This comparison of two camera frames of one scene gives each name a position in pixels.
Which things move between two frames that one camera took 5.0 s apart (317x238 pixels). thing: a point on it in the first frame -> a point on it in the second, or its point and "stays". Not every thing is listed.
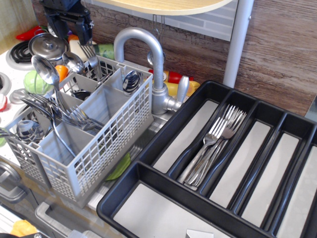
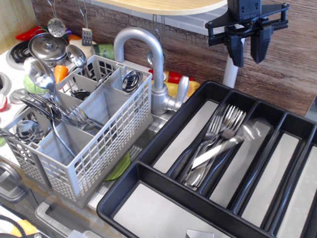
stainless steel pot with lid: x=45 y=44 stays
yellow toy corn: x=173 y=88 stays
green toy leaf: x=122 y=168 stays
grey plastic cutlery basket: x=77 y=141 stays
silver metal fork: x=93 y=60 -> x=251 y=131
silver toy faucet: x=160 y=101 stays
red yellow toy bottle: x=170 y=77 stays
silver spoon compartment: x=73 y=62 -> x=77 y=57
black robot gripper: x=70 y=10 -> x=242 y=16
